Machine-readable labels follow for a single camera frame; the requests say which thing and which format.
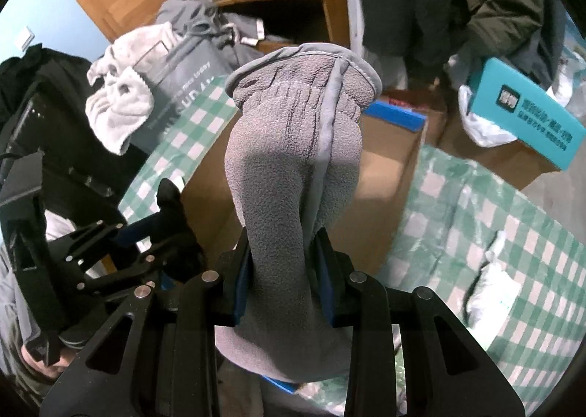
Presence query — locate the large cardboard box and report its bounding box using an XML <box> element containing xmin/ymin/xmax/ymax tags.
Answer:
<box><xmin>183</xmin><ymin>88</ymin><xmax>447</xmax><ymax>280</ymax></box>

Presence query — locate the green checked tablecloth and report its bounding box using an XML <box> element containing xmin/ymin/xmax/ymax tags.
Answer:
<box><xmin>116</xmin><ymin>97</ymin><xmax>586</xmax><ymax>417</ymax></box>

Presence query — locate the white plastic bag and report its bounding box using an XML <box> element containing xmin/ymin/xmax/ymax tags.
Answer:
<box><xmin>458</xmin><ymin>85</ymin><xmax>520</xmax><ymax>148</ymax></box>

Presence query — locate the white towel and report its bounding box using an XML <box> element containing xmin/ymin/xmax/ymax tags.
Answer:
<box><xmin>86</xmin><ymin>23</ymin><xmax>179</xmax><ymax>156</ymax></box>

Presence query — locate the small blue item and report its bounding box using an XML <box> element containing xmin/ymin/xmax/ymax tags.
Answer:
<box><xmin>261</xmin><ymin>373</ymin><xmax>296</xmax><ymax>396</ymax></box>

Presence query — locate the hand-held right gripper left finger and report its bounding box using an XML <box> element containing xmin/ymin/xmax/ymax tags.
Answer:
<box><xmin>39</xmin><ymin>229</ymin><xmax>252</xmax><ymax>417</ymax></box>

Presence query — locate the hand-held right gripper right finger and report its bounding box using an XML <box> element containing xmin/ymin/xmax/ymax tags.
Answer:
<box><xmin>314</xmin><ymin>227</ymin><xmax>527</xmax><ymax>417</ymax></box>

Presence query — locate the grey fleece sock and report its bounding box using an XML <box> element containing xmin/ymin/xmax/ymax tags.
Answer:
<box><xmin>214</xmin><ymin>44</ymin><xmax>384</xmax><ymax>385</ymax></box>

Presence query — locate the black cloth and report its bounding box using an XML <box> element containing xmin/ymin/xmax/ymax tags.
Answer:
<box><xmin>0</xmin><ymin>45</ymin><xmax>129</xmax><ymax>235</ymax></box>

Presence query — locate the dark green jacket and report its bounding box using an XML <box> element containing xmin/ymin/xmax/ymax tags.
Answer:
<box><xmin>449</xmin><ymin>0</ymin><xmax>568</xmax><ymax>88</ymax></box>

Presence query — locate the white wrapper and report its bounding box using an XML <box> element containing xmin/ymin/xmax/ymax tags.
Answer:
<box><xmin>464</xmin><ymin>234</ymin><xmax>523</xmax><ymax>335</ymax></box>

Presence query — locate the white wall switch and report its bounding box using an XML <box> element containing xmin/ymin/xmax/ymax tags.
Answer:
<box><xmin>13</xmin><ymin>27</ymin><xmax>35</xmax><ymax>51</ymax></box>

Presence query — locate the grey hoodie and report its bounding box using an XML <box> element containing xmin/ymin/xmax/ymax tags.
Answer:
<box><xmin>156</xmin><ymin>0</ymin><xmax>266</xmax><ymax>61</ymax></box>

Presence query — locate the grey printed bag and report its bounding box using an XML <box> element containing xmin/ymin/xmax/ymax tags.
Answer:
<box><xmin>130</xmin><ymin>35</ymin><xmax>239</xmax><ymax>154</ymax></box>

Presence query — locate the teal printed box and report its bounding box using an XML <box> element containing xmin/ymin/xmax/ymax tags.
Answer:
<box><xmin>471</xmin><ymin>57</ymin><xmax>586</xmax><ymax>171</ymax></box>

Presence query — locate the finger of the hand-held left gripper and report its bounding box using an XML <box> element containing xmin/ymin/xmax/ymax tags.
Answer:
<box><xmin>73</xmin><ymin>241</ymin><xmax>204</xmax><ymax>310</ymax></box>
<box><xmin>46</xmin><ymin>215</ymin><xmax>163</xmax><ymax>264</ymax></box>

